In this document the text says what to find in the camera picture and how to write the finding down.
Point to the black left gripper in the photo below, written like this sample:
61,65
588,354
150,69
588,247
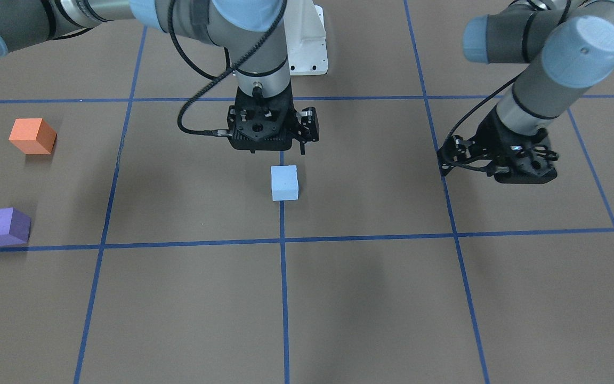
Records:
484,140

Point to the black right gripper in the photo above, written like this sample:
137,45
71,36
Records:
307,124

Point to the light blue foam block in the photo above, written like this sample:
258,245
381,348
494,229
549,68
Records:
284,183

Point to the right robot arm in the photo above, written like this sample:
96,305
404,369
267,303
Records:
215,39

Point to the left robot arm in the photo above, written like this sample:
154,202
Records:
568,48

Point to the orange foam block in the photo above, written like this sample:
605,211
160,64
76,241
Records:
33,136

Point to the purple foam block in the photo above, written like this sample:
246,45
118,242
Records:
15,227

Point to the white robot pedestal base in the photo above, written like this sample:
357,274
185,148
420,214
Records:
305,31

